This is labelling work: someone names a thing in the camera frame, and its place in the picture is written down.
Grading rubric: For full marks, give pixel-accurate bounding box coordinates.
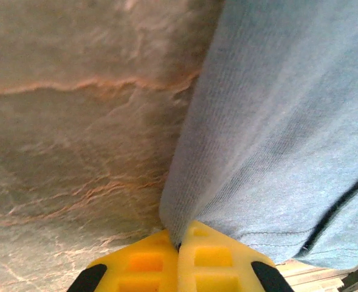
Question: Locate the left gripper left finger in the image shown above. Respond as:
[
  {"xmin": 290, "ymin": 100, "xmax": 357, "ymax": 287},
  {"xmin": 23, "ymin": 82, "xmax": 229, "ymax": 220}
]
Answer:
[{"xmin": 66, "ymin": 229, "xmax": 180, "ymax": 292}]

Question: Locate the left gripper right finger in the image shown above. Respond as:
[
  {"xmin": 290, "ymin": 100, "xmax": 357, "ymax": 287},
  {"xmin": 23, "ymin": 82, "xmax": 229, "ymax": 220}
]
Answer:
[{"xmin": 177, "ymin": 220, "xmax": 295, "ymax": 292}]

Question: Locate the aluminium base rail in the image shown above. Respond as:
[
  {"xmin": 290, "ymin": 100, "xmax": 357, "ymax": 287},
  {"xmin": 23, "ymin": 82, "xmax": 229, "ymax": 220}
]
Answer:
[{"xmin": 274, "ymin": 254, "xmax": 358, "ymax": 292}]

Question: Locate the dark blue t-shirt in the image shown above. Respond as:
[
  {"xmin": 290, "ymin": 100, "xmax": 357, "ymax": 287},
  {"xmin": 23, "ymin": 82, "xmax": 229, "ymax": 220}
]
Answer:
[{"xmin": 159, "ymin": 0, "xmax": 358, "ymax": 271}]

